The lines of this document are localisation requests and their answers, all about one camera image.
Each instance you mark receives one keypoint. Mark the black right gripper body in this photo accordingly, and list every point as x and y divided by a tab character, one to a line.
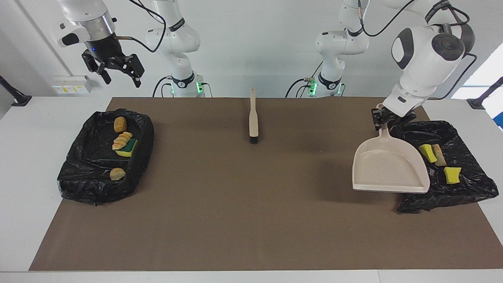
104	53

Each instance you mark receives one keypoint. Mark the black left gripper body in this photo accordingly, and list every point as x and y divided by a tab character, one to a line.
399	119

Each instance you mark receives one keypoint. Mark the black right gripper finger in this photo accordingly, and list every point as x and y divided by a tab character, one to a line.
136	79
106	76

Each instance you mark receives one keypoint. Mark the beige plastic dustpan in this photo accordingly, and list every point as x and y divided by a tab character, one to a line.
387	169

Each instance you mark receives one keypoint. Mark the yellow green sponge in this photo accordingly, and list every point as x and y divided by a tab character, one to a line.
427	153
129	149

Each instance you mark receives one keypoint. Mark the brown oval bread roll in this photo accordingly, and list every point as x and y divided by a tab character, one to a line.
120	124

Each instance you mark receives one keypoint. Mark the striped croissant bread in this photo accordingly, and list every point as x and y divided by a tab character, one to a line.
117	174
122	140

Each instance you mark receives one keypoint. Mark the wavy all-yellow sponge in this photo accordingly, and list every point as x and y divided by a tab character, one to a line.
452	175

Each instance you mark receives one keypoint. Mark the wooden hand brush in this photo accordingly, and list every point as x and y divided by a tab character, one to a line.
254	122

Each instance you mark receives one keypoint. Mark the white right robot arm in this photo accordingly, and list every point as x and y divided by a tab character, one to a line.
178	43

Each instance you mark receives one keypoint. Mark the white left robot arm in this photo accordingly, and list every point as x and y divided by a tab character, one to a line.
420	67

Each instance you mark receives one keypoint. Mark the rectangular bin with black bag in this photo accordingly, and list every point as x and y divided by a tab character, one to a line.
90	157

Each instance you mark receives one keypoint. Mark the pink bin with black bag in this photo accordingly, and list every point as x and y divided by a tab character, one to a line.
467	192

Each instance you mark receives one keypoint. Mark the black stand foot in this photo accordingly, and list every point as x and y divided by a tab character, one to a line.
477	103
19	100

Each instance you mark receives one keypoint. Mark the blue object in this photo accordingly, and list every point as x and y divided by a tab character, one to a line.
500	121

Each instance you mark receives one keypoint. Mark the brown table mat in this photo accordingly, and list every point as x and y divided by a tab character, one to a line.
251	243

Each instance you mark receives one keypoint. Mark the white wall socket box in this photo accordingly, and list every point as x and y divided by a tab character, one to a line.
70	86

